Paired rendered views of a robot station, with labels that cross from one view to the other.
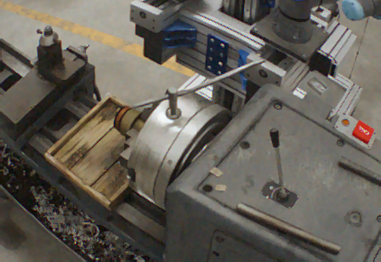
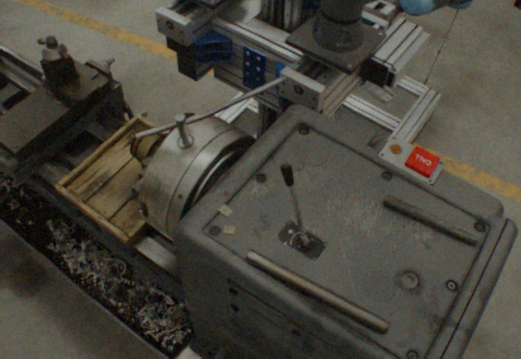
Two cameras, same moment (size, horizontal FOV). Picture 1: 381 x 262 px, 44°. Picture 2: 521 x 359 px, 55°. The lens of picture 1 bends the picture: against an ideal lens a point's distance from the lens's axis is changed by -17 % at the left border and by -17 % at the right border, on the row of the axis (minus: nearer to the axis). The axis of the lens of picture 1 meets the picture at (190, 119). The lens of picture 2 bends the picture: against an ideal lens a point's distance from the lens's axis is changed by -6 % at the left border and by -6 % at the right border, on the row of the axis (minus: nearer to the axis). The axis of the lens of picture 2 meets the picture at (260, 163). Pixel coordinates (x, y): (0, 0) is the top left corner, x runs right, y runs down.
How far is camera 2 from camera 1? 25 cm
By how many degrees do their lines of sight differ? 5
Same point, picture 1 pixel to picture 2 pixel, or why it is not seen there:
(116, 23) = not seen: hidden behind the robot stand
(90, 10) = (138, 14)
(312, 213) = (345, 268)
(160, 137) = (170, 168)
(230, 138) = (245, 169)
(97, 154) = (120, 181)
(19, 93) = (21, 116)
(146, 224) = (168, 261)
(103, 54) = (153, 64)
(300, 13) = (347, 13)
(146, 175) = (157, 210)
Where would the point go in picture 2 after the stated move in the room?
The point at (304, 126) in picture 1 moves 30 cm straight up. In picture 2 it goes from (337, 154) to (361, 44)
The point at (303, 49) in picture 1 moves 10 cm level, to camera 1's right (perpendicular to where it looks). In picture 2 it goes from (348, 59) to (383, 61)
